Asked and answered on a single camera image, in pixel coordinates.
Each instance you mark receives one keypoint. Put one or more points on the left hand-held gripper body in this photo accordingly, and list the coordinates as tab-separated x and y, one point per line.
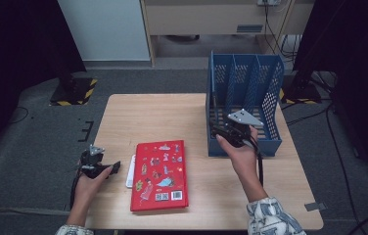
92	166

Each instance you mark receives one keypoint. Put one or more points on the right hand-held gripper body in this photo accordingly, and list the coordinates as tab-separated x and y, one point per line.
239	133

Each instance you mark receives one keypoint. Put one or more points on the blue plastic file rack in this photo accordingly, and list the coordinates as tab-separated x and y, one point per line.
224	150

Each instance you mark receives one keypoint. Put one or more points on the white book with green leaf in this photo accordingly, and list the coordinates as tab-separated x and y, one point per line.
129	176

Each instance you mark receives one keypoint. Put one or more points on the red illustrated hardcover book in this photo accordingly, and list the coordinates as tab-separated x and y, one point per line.
180	182

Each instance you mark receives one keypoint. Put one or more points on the person's left hand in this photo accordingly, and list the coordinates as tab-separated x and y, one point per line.
89	189

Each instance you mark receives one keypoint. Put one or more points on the person's right hand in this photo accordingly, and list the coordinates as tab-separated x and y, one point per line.
245	163

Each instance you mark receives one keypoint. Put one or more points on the black floor tape marks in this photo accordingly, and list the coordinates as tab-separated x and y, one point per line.
88	130

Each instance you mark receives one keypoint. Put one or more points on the black stand base hazard stripes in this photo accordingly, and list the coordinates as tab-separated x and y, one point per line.
74	91
299	94

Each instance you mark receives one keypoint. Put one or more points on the white power strip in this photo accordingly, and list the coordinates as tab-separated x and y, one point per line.
268	2

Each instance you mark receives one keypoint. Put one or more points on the white cabinet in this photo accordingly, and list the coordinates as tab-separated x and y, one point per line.
103	29

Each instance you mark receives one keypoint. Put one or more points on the dark curtain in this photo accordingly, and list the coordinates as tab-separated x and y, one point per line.
15	39
361	49

